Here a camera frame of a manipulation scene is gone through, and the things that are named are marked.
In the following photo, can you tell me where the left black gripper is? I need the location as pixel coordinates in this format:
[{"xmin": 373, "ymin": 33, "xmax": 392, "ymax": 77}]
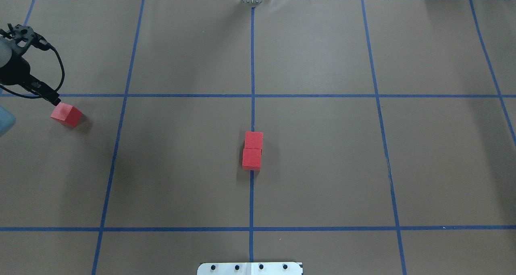
[{"xmin": 0, "ymin": 56, "xmax": 61, "ymax": 106}]

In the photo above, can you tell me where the red block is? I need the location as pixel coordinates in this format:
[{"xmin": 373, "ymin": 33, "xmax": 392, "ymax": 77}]
[
  {"xmin": 244, "ymin": 131, "xmax": 264, "ymax": 150},
  {"xmin": 50, "ymin": 102, "xmax": 83, "ymax": 128}
]

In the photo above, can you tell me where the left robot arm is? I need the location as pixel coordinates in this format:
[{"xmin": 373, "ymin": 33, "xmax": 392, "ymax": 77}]
[{"xmin": 1, "ymin": 38, "xmax": 66, "ymax": 106}]

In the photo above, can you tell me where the brown paper table mat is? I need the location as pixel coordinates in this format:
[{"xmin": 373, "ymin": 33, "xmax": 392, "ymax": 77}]
[{"xmin": 1, "ymin": 0, "xmax": 515, "ymax": 275}]

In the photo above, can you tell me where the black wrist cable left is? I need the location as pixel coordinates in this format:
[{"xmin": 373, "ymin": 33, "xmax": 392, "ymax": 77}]
[{"xmin": 0, "ymin": 41, "xmax": 66, "ymax": 100}]

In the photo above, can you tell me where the metal base plate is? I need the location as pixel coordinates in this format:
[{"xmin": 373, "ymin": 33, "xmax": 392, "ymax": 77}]
[{"xmin": 197, "ymin": 262, "xmax": 304, "ymax": 275}]

